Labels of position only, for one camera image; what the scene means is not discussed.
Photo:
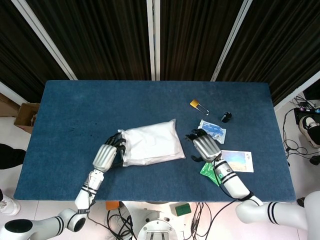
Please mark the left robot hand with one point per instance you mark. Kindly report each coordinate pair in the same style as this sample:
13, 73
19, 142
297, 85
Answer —
105, 157

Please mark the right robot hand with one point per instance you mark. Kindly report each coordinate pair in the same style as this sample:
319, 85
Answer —
206, 147

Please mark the frosted white plastic bag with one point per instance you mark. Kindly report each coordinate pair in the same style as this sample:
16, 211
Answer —
128, 160

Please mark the white garment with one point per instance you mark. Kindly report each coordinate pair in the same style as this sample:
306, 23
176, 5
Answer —
155, 142

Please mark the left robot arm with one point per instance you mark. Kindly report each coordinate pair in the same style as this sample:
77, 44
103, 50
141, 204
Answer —
86, 192

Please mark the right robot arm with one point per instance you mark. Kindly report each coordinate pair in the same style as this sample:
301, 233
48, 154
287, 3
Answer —
235, 187

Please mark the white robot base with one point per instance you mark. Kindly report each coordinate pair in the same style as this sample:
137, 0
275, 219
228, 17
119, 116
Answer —
158, 225

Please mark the blue white wipes packet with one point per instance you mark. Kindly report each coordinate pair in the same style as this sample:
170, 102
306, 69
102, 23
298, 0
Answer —
212, 128

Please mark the green snack packet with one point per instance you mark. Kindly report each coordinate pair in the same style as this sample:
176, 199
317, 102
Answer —
207, 172

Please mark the palace photo postcard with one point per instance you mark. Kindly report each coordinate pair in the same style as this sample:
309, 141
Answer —
240, 161

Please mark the black cylinder canister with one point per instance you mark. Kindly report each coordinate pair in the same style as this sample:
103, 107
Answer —
226, 117

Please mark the brass padlock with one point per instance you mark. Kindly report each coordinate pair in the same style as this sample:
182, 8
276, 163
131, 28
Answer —
194, 103

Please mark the orange block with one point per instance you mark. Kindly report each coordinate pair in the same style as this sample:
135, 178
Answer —
112, 205

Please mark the blue carpet table cover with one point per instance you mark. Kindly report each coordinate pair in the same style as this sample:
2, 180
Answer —
125, 102

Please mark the green block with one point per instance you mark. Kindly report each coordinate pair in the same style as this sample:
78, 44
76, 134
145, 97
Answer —
181, 209

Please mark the open cardboard box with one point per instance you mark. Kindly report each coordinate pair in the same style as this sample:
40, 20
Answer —
26, 117

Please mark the black trouser leg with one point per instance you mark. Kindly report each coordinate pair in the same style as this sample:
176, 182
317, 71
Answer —
10, 156

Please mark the black electronic device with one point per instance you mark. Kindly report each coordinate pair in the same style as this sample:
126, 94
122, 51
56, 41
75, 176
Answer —
300, 113

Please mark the black white sneaker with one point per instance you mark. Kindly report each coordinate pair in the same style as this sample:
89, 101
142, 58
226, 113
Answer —
310, 130

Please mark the white shoe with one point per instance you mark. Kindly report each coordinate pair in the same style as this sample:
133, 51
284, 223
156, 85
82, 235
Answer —
8, 203

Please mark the dark brown curtain panel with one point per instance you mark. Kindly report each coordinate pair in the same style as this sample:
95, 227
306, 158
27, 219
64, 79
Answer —
282, 45
20, 57
100, 37
195, 37

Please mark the white frame post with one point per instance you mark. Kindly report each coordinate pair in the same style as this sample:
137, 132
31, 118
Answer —
232, 42
297, 90
153, 37
47, 42

